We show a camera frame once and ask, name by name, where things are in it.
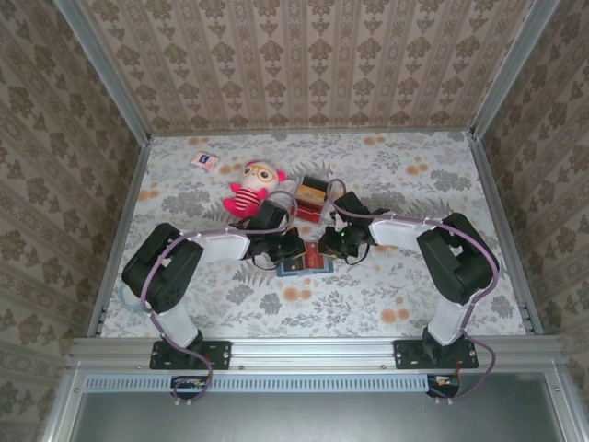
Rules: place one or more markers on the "black wiring connector box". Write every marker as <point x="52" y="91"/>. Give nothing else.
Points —
<point x="188" y="383"/>
<point x="444" y="382"/>

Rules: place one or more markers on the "beige gold credit card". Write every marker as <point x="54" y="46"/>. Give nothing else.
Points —
<point x="310" y="193"/>

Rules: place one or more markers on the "red credit card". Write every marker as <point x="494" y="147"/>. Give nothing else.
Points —
<point x="313" y="259"/>

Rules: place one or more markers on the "aluminium side rail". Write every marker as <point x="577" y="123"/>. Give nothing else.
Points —
<point x="122" y="230"/>
<point x="489" y="184"/>

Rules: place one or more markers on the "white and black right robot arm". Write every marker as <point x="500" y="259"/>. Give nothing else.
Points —
<point x="396" y="232"/>

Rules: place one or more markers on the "black credit card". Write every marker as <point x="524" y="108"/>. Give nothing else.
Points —
<point x="294" y="266"/>

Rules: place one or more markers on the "aluminium front rail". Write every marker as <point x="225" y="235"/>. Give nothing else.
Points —
<point x="313" y="352"/>

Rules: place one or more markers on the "aluminium frame post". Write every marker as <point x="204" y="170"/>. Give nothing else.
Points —
<point x="104" y="69"/>
<point x="511" y="69"/>

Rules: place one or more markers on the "floral table cloth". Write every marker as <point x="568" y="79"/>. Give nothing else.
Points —
<point x="345" y="294"/>

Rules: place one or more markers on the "dark credit card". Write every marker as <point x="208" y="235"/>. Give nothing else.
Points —
<point x="317" y="181"/>

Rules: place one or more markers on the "pink striped plush toy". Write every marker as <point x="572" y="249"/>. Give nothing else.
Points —
<point x="257" y="175"/>

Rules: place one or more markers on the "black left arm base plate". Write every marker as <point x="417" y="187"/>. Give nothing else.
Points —
<point x="221" y="354"/>

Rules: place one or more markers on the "blue card holder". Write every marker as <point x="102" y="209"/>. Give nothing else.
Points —
<point x="327" y="266"/>

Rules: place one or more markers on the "grey metal panel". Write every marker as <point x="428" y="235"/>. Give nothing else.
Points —
<point x="322" y="419"/>

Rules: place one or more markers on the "red packet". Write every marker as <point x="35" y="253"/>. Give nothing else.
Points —
<point x="325" y="216"/>

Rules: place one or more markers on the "aluminium back rail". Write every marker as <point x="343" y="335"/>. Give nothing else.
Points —
<point x="257" y="133"/>

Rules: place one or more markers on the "small pink tissue pack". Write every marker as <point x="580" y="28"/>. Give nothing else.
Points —
<point x="204" y="161"/>

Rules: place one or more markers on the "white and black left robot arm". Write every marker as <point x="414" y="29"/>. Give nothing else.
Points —
<point x="221" y="246"/>

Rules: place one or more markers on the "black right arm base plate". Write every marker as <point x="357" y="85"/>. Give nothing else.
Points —
<point x="467" y="357"/>

